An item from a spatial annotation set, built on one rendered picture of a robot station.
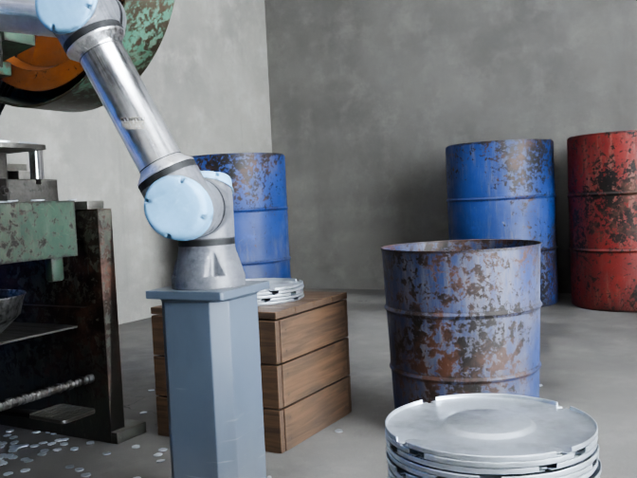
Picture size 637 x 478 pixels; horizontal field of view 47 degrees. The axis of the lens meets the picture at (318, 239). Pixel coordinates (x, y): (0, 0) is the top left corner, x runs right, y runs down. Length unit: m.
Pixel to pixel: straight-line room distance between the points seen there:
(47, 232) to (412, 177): 3.22
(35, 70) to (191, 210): 1.13
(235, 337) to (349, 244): 3.60
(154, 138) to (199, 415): 0.55
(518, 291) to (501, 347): 0.14
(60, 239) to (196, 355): 0.65
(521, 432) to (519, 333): 0.85
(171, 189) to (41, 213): 0.68
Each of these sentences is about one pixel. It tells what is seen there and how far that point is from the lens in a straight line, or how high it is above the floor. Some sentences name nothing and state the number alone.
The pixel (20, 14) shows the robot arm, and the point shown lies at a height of 1.02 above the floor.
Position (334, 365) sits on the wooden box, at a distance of 2.07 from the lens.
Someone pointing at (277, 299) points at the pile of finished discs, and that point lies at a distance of 1.94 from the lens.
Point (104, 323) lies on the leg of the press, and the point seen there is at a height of 0.32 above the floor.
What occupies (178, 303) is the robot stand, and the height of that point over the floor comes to 0.42.
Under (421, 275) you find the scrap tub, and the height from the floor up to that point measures 0.42.
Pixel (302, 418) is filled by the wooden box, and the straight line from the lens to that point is 1.95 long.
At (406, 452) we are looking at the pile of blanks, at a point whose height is 0.27.
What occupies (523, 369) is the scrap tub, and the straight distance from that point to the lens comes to 1.93.
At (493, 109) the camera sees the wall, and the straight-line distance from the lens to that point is 4.68.
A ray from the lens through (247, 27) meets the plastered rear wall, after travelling 5.28.
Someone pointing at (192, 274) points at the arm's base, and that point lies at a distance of 1.48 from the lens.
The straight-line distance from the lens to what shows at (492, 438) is 1.04.
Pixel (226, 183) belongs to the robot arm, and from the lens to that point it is 1.50.
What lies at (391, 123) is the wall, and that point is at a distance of 4.91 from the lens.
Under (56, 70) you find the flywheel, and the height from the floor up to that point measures 1.02.
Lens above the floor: 0.62
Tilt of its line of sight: 3 degrees down
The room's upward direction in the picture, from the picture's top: 3 degrees counter-clockwise
